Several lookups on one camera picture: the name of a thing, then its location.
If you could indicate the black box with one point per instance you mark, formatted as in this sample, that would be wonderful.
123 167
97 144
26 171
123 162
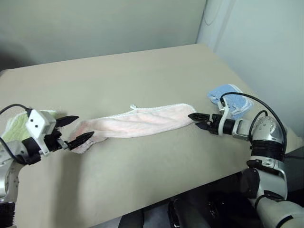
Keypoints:
295 175

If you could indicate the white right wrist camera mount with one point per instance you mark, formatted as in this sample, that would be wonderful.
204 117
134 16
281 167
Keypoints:
223 118

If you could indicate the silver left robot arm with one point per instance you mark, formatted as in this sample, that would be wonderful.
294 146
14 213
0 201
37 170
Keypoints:
9 177

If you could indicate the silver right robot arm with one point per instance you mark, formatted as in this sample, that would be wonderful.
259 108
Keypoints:
266 127

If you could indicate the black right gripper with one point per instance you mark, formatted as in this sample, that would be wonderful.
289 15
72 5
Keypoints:
215 124

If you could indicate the large dark glossy rounded shape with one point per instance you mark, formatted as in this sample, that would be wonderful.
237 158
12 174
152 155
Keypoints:
190 213

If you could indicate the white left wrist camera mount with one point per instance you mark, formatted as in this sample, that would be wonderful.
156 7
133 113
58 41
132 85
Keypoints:
38 121

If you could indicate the green folded towel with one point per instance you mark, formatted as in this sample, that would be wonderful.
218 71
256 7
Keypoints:
16 128

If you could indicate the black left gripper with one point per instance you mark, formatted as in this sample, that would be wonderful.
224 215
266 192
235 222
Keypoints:
53 141

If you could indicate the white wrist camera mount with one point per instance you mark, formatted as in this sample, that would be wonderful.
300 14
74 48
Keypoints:
38 121
223 118

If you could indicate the pink towel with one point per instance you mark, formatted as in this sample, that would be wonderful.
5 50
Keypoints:
142 123

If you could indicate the blue folded towel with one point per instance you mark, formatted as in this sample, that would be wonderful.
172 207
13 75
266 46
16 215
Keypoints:
234 98

